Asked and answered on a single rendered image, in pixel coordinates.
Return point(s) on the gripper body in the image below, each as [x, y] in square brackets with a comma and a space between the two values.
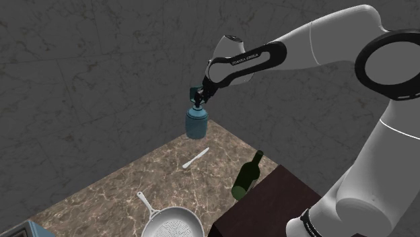
[202, 94]

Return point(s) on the blue grey box appliance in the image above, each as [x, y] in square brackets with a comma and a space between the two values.
[28, 230]

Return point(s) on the white butter knife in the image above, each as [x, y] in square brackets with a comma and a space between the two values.
[196, 158]

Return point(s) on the white frying pan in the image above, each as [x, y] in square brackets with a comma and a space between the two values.
[173, 224]

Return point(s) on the dark green wine bottle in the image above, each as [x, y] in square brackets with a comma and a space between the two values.
[246, 177]

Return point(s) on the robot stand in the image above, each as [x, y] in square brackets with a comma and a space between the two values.
[262, 206]

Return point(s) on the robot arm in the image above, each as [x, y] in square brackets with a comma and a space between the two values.
[341, 42]

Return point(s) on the teal spray bottle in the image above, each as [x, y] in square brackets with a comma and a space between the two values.
[196, 123]

